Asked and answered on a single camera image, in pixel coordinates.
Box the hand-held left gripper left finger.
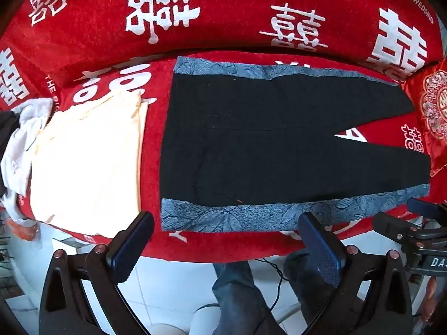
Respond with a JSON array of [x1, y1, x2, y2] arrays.
[[38, 211, 155, 335]]

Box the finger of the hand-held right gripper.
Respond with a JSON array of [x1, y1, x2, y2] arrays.
[[372, 212, 424, 244], [407, 197, 447, 222]]

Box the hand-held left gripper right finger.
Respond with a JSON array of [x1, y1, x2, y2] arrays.
[[298, 211, 414, 335]]

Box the black pants with grey stripes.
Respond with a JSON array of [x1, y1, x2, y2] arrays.
[[160, 56, 432, 233]]

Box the person's right leg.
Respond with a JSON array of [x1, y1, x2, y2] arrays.
[[284, 250, 337, 335]]

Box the person's leg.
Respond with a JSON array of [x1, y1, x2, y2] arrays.
[[284, 250, 337, 335], [212, 260, 280, 335]]

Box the cream folded cloth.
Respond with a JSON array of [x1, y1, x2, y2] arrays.
[[26, 89, 149, 238]]

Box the red embroidered cushion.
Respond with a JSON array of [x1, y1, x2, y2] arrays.
[[401, 59, 447, 178]]

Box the person's left leg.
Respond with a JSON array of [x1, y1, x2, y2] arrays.
[[212, 260, 280, 335]]

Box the orange plastic bag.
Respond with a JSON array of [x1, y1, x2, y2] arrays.
[[8, 218, 40, 242]]

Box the white garment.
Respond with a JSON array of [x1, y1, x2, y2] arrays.
[[0, 98, 54, 222]]

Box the red printed sofa cover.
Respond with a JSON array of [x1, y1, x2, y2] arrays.
[[0, 0, 447, 263]]

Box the black cable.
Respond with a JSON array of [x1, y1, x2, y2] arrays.
[[252, 257, 291, 335]]

